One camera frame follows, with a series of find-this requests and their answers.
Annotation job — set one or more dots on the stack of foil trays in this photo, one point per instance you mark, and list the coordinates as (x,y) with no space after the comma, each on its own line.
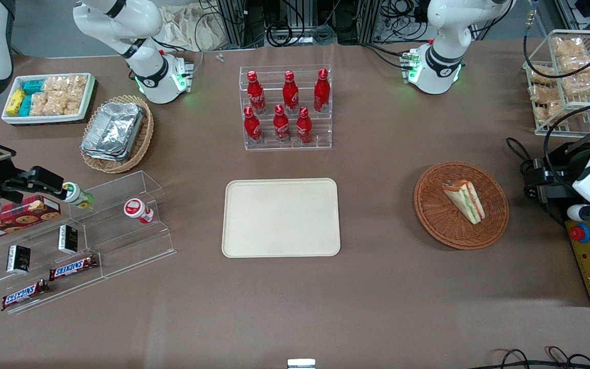
(113,130)

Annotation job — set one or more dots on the white rectangular snack bin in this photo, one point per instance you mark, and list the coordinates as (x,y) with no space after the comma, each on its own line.
(44,119)

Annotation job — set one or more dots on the red cola bottle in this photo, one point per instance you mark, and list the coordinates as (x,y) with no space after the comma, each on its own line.
(252,127)
(281,125)
(321,91)
(290,93)
(303,127)
(255,93)

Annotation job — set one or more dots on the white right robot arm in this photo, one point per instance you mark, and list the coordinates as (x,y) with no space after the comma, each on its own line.
(146,66)

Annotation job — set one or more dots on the green cap yogurt bottle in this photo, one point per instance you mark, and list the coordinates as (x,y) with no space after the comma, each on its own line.
(76,193)

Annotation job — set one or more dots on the rice cracker bag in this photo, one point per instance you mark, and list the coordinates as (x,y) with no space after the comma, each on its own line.
(55,83)
(56,103)
(39,104)
(77,83)
(74,103)

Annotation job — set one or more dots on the fried snack bag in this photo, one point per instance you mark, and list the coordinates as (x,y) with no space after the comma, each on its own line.
(569,46)
(582,77)
(546,105)
(543,77)

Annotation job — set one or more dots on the clear acrylic bottle rack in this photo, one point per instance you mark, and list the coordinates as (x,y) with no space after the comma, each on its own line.
(320,133)

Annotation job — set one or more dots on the brown round wicker basket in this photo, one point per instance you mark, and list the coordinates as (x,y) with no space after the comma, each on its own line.
(443,225)

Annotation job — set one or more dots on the yellow snack packet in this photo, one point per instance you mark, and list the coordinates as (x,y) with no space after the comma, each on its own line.
(16,102)

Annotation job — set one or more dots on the red emergency stop button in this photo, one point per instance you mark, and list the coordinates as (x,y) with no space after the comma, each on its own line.
(577,232)

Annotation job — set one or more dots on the teal snack packet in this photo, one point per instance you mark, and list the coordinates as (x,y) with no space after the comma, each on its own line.
(25,106)
(34,85)

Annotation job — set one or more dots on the beige plastic serving tray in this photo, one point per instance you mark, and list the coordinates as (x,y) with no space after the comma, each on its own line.
(280,218)

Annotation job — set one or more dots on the tan oval wicker basket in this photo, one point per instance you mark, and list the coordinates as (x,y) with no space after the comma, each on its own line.
(144,138)

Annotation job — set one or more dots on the red cap yogurt bottle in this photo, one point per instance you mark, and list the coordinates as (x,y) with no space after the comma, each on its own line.
(137,210)

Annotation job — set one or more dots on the grey metal machine bracket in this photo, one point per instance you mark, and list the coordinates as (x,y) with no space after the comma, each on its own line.
(542,177)

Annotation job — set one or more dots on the red tartan cookie box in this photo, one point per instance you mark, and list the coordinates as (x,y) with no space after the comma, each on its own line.
(18,215)

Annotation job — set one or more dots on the beige cloth bag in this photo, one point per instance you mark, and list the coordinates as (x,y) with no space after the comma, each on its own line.
(187,28)

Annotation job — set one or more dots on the triangular sandwich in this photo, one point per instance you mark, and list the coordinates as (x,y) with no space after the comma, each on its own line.
(464,201)

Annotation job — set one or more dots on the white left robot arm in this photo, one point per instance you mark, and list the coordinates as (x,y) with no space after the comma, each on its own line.
(438,51)

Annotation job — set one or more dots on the snickers chocolate bar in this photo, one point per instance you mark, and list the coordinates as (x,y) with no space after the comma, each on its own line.
(23,293)
(72,267)

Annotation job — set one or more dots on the small black box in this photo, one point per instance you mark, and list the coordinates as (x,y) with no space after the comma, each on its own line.
(18,259)
(68,239)

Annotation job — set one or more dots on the clear acrylic stepped shelf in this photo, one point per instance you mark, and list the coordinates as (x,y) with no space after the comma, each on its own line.
(121,246)

